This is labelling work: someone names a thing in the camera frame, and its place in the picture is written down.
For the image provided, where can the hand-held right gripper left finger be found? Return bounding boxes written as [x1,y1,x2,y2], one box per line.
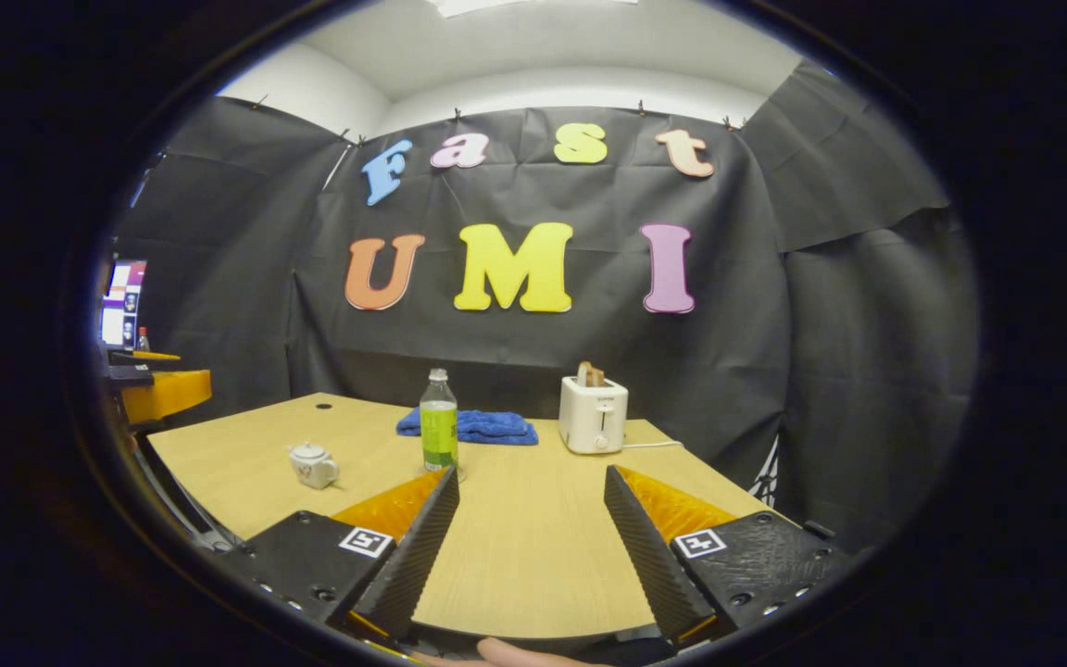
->
[214,465,460,640]

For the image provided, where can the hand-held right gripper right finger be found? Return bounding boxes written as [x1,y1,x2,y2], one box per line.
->
[604,465,859,645]

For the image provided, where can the green label water bottle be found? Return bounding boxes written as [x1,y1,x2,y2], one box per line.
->
[420,368,459,472]

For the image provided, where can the computer monitor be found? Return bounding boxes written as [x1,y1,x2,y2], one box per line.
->
[100,259,148,348]

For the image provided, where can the white toaster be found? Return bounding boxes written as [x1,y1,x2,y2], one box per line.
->
[559,375,630,455]

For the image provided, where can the blue towel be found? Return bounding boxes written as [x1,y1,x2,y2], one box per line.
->
[395,409,540,447]

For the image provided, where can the black backdrop cloth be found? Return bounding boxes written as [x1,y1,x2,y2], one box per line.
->
[112,60,979,552]

